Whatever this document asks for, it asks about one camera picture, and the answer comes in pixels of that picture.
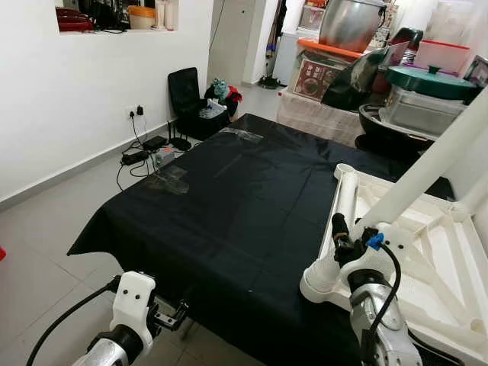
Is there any white plastic table top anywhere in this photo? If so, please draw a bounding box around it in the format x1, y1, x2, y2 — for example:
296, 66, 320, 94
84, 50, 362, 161
299, 162, 488, 365

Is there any beige cloth-covered stand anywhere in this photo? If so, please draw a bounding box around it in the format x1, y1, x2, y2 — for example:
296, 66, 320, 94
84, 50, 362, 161
276, 88, 367, 146

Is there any black floor cloth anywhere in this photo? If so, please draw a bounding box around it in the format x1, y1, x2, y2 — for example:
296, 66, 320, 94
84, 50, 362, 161
67, 114, 458, 366

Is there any clear tape strip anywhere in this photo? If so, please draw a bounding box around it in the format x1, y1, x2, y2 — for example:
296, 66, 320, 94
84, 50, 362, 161
221, 127, 264, 143

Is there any clear tape cross patch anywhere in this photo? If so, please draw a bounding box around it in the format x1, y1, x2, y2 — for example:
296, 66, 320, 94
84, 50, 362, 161
145, 164, 190, 195

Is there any clear plastic container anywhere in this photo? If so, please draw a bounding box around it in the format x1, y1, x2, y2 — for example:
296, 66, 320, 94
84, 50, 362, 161
379, 85, 470, 138

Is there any black glossy bag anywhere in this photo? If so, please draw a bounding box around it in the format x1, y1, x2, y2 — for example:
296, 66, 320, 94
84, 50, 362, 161
320, 42, 409, 111

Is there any orange-lidded storage box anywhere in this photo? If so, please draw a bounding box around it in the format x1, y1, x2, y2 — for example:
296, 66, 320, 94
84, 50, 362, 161
292, 38, 359, 101

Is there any grey power box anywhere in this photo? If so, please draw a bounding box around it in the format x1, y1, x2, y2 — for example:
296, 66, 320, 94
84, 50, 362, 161
152, 147, 176, 170

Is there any black power adapter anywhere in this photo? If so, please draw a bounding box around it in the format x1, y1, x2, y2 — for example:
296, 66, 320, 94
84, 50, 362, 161
120, 149, 151, 165
143, 136, 169, 151

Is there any green pot with lid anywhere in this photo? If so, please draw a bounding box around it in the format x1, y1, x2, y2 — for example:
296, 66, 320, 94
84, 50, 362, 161
385, 65, 481, 100

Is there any white plastic packet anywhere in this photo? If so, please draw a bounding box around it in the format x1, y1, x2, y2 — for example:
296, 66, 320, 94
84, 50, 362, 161
202, 99, 228, 119

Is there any white appliance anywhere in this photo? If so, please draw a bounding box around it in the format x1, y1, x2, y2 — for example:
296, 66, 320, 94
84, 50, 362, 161
272, 30, 302, 85

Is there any teal plush toy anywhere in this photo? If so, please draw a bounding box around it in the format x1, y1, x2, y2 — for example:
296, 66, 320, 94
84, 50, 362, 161
211, 79, 230, 100

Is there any pink plastic container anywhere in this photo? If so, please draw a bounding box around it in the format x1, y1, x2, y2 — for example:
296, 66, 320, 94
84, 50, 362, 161
412, 40, 471, 75

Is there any metal pot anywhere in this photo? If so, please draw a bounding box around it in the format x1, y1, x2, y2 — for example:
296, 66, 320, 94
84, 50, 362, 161
319, 0, 386, 53

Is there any printed cardboard box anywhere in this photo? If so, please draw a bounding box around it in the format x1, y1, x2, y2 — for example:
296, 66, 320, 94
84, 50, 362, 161
465, 55, 488, 86

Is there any black open bag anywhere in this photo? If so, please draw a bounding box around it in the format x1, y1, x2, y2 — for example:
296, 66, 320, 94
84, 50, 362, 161
168, 67, 241, 142

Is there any white cup stack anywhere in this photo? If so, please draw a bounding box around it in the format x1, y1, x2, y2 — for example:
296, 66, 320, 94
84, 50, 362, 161
155, 0, 180, 31

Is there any beige tub orange lid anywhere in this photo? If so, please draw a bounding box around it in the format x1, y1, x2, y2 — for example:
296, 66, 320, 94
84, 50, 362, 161
128, 6, 157, 30

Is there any black countertop appliance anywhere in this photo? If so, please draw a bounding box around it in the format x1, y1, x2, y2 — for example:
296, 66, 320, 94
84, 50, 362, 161
76, 0, 130, 33

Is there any red pot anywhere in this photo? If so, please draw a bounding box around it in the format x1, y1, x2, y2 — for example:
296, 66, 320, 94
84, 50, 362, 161
57, 8, 94, 33

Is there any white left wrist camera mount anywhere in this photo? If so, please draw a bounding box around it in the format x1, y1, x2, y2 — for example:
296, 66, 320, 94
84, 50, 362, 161
111, 271, 157, 336

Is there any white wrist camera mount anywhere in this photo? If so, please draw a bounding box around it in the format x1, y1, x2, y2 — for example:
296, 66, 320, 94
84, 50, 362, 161
358, 221, 416, 275
111, 271, 157, 336

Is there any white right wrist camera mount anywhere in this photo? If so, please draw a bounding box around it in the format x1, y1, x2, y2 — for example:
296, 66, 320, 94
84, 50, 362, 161
358, 221, 416, 275

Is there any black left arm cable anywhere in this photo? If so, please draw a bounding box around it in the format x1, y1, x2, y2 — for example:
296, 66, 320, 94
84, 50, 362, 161
27, 278, 123, 366

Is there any black looped floor cable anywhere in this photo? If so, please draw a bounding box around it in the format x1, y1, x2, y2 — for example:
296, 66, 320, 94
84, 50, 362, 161
114, 114, 161, 193

